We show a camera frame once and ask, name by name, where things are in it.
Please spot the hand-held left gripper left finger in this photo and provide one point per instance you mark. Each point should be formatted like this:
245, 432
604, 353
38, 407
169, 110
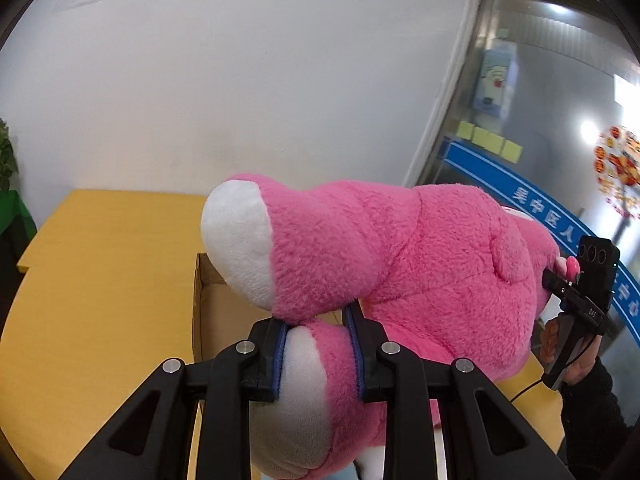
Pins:
278, 360

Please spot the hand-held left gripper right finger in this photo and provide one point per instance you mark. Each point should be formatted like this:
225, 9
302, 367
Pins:
354, 345

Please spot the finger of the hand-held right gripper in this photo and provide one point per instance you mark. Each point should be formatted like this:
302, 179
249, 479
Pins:
557, 281

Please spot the cardboard box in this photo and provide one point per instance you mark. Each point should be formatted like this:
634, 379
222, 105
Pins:
225, 320

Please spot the large pink plush toy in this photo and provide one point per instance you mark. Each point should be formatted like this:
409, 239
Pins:
400, 260

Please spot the person's right forearm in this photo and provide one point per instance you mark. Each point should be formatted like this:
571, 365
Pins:
595, 420

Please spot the wooden desktop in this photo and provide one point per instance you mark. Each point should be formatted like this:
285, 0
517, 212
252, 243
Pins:
100, 285

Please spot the person's right hand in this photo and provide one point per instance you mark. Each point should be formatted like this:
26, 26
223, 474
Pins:
582, 365

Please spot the red window decoration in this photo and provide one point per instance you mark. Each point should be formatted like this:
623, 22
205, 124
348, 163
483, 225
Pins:
620, 165

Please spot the blue glass band sticker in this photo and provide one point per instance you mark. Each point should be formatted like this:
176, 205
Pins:
500, 170

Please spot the yellow sticky note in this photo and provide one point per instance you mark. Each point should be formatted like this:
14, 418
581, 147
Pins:
496, 143
512, 151
466, 130
481, 137

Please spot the cartoon poster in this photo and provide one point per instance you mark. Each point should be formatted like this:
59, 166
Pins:
495, 80

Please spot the large green potted plant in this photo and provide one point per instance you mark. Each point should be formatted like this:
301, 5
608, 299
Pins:
6, 160

